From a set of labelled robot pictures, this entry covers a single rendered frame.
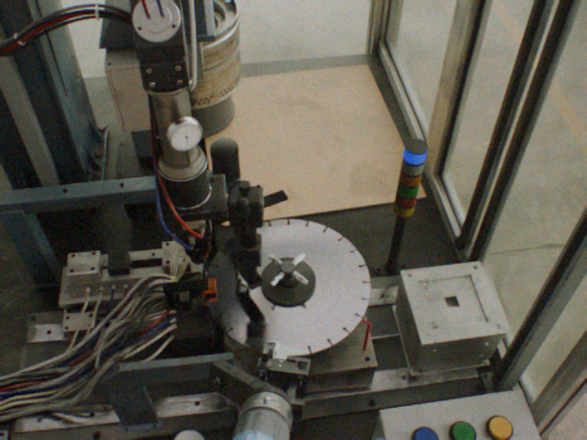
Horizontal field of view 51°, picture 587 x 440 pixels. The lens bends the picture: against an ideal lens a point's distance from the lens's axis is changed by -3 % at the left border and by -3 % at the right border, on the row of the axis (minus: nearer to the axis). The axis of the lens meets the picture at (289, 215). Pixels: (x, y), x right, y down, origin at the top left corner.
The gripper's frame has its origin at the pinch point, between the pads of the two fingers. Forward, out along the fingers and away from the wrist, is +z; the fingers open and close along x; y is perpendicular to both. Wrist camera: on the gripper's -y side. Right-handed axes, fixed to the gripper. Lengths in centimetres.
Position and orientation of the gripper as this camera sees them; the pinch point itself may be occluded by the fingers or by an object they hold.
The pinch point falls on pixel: (271, 347)
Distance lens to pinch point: 112.7
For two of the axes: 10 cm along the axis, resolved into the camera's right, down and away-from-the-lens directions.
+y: 9.9, 1.2, -0.8
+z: 1.1, -2.6, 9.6
